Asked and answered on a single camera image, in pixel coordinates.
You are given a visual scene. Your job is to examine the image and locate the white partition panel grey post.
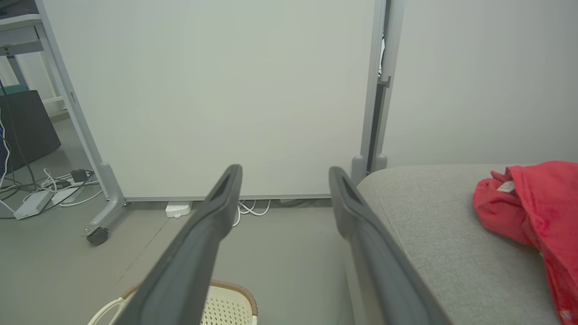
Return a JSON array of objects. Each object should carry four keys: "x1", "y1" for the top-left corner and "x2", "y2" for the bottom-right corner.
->
[{"x1": 370, "y1": 0, "x2": 578, "y2": 173}]

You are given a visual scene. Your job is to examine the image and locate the grey fabric sofa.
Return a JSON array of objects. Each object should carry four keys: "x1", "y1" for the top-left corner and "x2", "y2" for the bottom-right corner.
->
[{"x1": 345, "y1": 163, "x2": 578, "y2": 325}]

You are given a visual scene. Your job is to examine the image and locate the red and white garment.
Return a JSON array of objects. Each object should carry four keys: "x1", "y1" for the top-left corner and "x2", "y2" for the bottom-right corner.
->
[{"x1": 473, "y1": 160, "x2": 578, "y2": 325}]

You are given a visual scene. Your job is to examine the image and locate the white looped cable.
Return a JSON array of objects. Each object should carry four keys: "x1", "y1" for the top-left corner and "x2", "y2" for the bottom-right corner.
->
[{"x1": 232, "y1": 199, "x2": 272, "y2": 227}]

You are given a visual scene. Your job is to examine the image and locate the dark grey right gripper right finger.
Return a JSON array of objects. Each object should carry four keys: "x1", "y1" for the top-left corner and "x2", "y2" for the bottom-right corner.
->
[{"x1": 328, "y1": 166, "x2": 452, "y2": 325}]

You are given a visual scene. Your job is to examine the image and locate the dark grey cabinet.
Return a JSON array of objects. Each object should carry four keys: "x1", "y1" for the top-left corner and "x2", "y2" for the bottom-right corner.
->
[{"x1": 0, "y1": 89, "x2": 62, "y2": 176}]

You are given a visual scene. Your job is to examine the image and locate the black caster wheel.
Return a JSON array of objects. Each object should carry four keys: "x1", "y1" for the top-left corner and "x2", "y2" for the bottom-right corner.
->
[{"x1": 87, "y1": 227, "x2": 109, "y2": 246}]

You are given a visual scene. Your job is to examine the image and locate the small white plug box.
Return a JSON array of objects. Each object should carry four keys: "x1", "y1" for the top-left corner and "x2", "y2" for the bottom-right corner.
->
[{"x1": 165, "y1": 201, "x2": 193, "y2": 218}]

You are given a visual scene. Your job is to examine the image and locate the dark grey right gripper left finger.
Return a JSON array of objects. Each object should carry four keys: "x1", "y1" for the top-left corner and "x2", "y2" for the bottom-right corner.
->
[{"x1": 113, "y1": 164, "x2": 243, "y2": 325}]

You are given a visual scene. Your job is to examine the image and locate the beige plastic laundry basket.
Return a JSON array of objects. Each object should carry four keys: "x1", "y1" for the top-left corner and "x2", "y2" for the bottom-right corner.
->
[{"x1": 88, "y1": 280, "x2": 259, "y2": 325}]

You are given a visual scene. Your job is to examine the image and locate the white partition panel on casters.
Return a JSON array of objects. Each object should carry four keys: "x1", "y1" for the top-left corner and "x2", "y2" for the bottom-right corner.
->
[{"x1": 35, "y1": 0, "x2": 389, "y2": 246}]

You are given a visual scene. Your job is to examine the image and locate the white desk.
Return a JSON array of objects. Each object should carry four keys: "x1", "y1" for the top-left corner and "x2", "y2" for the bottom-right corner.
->
[{"x1": 0, "y1": 13, "x2": 65, "y2": 119}]

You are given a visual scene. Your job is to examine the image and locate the tangle of floor cables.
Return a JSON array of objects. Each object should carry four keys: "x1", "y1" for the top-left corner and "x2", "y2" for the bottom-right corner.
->
[{"x1": 0, "y1": 81, "x2": 105, "y2": 219}]

